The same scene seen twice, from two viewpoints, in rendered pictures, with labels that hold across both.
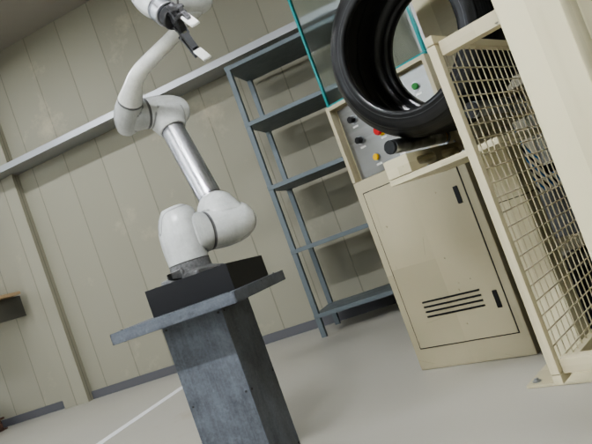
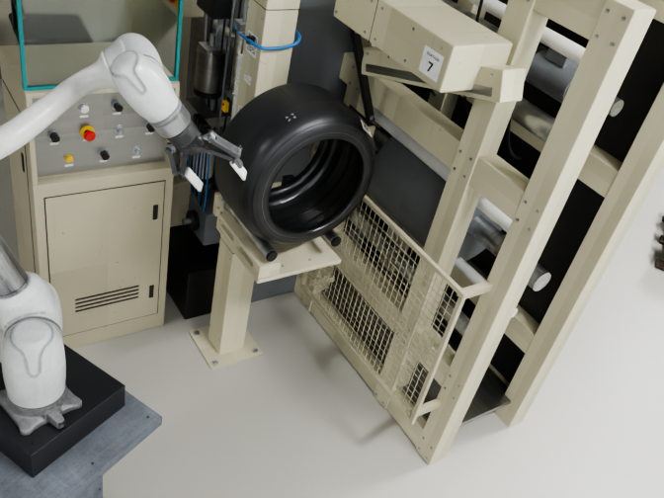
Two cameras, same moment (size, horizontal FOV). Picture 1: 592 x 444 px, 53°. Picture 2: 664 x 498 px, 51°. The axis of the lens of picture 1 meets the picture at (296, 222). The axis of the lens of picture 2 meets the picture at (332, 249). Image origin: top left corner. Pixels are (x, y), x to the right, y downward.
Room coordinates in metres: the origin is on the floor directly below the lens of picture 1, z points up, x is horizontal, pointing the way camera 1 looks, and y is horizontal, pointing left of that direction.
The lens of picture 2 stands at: (1.38, 1.57, 2.43)
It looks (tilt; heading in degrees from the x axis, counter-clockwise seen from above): 36 degrees down; 277
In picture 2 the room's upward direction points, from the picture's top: 14 degrees clockwise
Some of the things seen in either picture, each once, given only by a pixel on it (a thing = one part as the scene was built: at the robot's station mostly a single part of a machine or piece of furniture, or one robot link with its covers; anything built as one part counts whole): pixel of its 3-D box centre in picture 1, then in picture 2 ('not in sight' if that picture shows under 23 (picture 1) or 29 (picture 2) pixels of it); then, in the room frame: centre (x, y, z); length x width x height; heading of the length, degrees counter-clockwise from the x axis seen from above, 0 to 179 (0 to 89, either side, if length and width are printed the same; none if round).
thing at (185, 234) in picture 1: (182, 233); (34, 357); (2.25, 0.42, 0.91); 0.18 x 0.16 x 0.22; 125
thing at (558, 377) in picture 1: (566, 174); (370, 289); (1.46, -0.66, 0.65); 0.90 x 0.02 x 0.70; 138
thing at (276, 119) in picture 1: (347, 174); not in sight; (4.74, -0.51, 1.13); 1.18 x 0.50 x 2.26; 73
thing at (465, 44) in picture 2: not in sight; (416, 28); (1.56, -0.71, 1.71); 0.61 x 0.25 x 0.15; 138
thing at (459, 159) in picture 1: (467, 155); (278, 243); (1.86, -0.57, 0.80); 0.37 x 0.36 x 0.02; 48
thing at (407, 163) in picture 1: (425, 159); (247, 242); (1.95, -0.47, 0.83); 0.36 x 0.09 x 0.06; 138
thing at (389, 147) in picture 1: (418, 141); (250, 229); (1.95, -0.46, 0.90); 0.35 x 0.05 x 0.05; 138
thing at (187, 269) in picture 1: (188, 270); (41, 398); (2.23, 0.44, 0.77); 0.22 x 0.18 x 0.06; 152
